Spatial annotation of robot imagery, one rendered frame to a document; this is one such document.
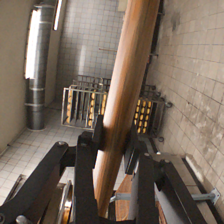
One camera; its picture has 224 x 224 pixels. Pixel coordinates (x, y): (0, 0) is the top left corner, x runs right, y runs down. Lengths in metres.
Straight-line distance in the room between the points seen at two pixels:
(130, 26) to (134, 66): 0.04
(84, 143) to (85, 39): 5.09
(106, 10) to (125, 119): 5.15
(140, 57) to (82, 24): 5.12
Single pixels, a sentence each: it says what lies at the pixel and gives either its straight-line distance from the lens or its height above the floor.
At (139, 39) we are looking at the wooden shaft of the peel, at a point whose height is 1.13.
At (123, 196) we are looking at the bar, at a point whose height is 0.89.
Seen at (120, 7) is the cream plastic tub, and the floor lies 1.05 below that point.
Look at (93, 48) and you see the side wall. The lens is 5.19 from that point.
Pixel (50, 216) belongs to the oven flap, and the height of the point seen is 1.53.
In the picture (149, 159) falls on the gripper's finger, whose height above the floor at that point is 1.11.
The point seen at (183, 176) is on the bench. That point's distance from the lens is 2.02.
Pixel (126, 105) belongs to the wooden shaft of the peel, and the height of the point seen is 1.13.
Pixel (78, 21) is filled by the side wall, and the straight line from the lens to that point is 5.31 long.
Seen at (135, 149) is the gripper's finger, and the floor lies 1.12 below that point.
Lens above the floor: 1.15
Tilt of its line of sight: 4 degrees down
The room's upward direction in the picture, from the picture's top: 82 degrees counter-clockwise
